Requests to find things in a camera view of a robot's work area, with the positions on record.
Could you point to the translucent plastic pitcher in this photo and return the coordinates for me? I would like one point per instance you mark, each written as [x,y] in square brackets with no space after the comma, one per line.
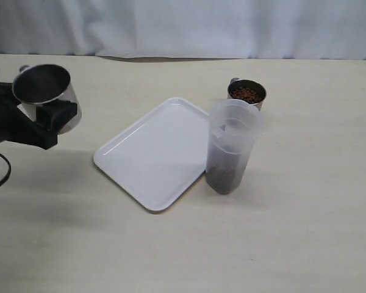
[234,126]

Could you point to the white plastic tray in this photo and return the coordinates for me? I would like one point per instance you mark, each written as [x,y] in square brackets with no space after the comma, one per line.
[160,156]

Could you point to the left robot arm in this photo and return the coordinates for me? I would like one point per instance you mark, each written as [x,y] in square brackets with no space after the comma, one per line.
[38,106]

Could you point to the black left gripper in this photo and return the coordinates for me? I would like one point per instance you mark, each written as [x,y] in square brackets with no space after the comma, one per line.
[17,127]

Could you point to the steel mug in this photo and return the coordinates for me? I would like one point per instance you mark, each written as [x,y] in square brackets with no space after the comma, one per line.
[42,85]
[247,90]

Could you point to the white curtain backdrop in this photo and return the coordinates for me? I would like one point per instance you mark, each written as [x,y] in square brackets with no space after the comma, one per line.
[186,29]

